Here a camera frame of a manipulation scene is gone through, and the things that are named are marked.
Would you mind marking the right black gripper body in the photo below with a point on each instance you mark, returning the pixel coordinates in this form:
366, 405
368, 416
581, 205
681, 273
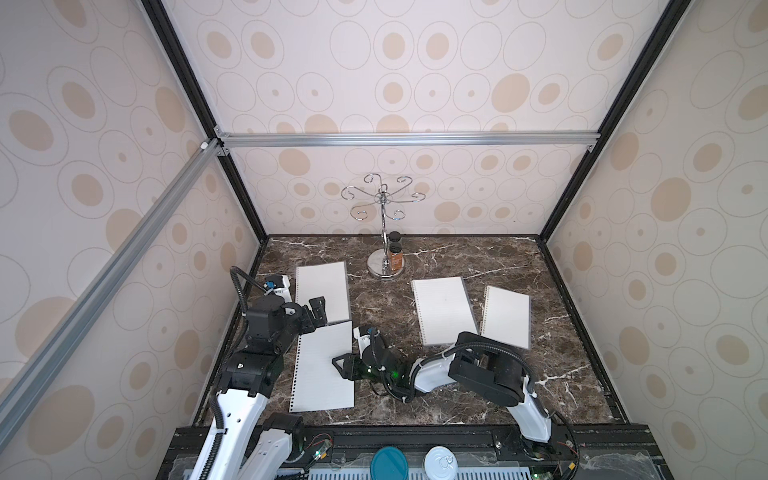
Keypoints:
358, 365

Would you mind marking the chrome hook stand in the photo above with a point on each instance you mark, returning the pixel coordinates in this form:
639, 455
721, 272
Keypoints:
379, 263

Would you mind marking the horizontal aluminium rail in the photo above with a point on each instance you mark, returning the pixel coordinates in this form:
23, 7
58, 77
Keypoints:
478, 138

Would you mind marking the torn lined paper sheet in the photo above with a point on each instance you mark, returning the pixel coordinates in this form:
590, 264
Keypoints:
317, 385

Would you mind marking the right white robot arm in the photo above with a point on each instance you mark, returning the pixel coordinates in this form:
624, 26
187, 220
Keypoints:
491, 369

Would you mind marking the large white spiral notebook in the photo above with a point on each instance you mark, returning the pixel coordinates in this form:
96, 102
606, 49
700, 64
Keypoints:
328, 281

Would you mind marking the white round lid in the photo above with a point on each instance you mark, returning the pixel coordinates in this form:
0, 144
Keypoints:
440, 463

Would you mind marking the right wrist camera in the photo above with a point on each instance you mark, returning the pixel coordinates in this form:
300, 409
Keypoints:
363, 340

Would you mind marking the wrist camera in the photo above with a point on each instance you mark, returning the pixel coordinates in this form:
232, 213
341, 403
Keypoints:
363, 340
278, 285

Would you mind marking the diagonal aluminium rail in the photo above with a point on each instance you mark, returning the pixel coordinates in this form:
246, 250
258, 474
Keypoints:
35, 378

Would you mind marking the teal round lid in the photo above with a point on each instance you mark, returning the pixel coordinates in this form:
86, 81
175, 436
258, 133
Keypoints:
389, 463

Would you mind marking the brown spice bottle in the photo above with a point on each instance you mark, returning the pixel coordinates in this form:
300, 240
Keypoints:
396, 257

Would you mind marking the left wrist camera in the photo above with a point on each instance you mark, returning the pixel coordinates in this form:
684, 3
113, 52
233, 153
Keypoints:
278, 285

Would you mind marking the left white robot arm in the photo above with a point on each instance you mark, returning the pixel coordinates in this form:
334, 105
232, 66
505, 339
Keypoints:
245, 387

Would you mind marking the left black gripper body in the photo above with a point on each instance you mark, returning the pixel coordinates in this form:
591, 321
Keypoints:
299, 321

